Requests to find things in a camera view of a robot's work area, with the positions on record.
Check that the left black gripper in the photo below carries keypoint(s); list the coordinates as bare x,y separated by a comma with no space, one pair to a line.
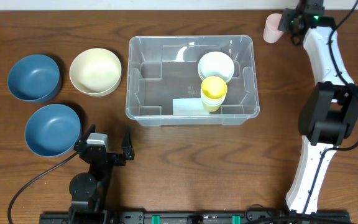
105,157

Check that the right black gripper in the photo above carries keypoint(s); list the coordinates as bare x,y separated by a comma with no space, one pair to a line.
289,20

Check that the pink cup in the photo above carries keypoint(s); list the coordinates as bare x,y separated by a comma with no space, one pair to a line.
271,32

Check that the blue bowl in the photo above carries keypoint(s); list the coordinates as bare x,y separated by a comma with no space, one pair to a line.
35,79
52,130

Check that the cream bowl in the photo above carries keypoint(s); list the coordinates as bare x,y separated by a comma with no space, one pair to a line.
96,72

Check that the white small bowl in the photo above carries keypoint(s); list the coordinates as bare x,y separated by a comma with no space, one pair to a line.
216,64

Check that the yellow cup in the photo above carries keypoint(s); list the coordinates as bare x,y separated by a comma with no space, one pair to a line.
214,86
211,106

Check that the cream white cup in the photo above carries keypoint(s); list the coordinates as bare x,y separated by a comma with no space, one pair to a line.
210,98

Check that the light blue cup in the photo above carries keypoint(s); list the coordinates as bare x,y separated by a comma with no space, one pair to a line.
212,101

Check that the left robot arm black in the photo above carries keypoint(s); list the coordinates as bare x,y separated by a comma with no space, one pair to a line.
89,189

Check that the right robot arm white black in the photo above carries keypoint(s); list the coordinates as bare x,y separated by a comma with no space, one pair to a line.
331,111

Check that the clear plastic storage container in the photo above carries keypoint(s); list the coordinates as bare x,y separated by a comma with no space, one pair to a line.
163,85

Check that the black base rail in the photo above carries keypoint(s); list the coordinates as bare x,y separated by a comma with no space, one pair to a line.
187,218

